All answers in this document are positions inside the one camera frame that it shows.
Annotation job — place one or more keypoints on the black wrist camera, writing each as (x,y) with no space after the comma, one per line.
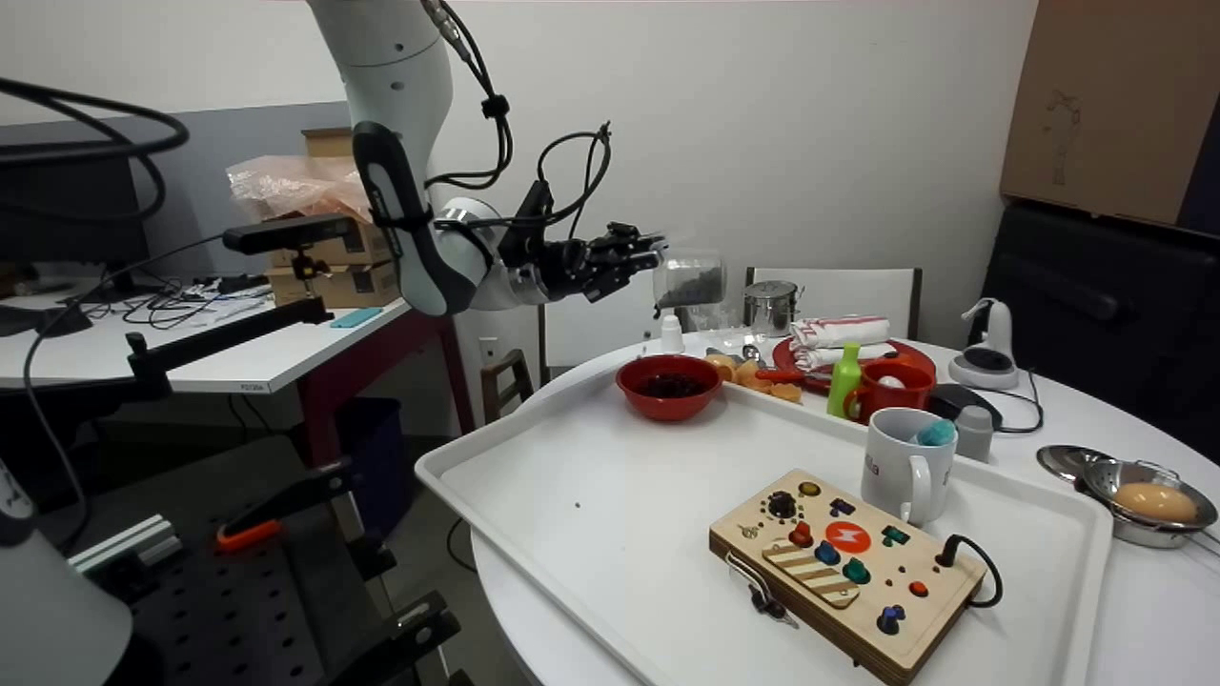
(525,231)

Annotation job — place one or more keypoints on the white side desk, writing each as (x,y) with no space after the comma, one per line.
(229,346)

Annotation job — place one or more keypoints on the white logo mug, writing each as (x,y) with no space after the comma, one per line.
(906,477)

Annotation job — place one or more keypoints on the green plastic bottle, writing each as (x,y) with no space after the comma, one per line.
(844,381)

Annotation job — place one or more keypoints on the steel pot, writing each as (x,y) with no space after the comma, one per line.
(766,306)

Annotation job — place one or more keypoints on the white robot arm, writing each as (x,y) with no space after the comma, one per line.
(450,254)

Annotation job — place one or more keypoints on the large cardboard box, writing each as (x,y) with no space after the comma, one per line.
(1118,112)

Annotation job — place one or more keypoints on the white plastic tray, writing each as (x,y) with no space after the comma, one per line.
(611,521)

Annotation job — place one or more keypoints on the metal strainer with egg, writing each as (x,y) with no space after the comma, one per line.
(1150,501)

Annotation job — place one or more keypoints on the red plate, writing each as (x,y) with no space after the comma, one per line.
(864,360)

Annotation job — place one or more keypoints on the white red patterned cloth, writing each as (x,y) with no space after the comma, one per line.
(825,342)

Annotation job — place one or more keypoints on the black stereo camera on stand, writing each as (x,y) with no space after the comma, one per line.
(284,233)

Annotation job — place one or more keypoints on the yellow plastic toy food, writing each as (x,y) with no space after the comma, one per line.
(755,378)

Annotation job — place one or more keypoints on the wooden switch busy board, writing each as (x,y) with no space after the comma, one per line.
(877,587)

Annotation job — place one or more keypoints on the clear plastic measuring jug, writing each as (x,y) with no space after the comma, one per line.
(689,282)

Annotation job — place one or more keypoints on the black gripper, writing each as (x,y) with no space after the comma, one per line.
(571,268)

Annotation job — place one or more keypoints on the red plastic bowl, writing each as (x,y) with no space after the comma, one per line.
(667,388)

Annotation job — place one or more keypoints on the small grey cup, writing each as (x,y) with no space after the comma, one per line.
(975,431)

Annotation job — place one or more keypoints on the black cabinet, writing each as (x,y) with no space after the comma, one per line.
(1118,310)

